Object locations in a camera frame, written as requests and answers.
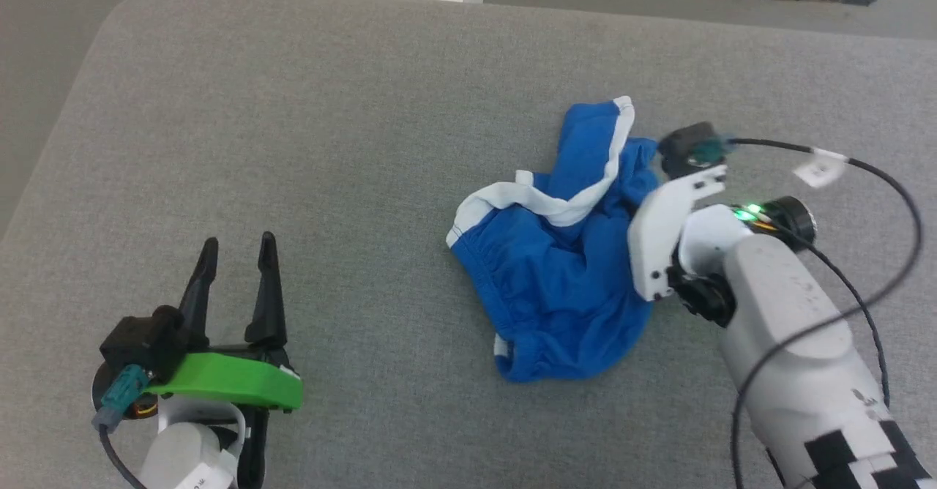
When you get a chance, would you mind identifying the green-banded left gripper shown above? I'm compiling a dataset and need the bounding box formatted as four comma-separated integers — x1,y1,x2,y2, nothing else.
143,231,305,489

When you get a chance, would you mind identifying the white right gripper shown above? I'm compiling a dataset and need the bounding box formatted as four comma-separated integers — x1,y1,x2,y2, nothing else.
627,165,729,302

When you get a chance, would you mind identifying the blue garment with white waistband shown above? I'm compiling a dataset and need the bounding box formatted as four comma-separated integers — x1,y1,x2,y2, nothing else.
446,96,662,384

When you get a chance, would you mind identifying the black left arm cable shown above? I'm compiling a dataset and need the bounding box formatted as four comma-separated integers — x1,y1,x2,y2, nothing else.
91,364,150,489

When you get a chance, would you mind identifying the white cable tag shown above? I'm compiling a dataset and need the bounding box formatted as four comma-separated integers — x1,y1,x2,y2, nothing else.
792,148,850,188

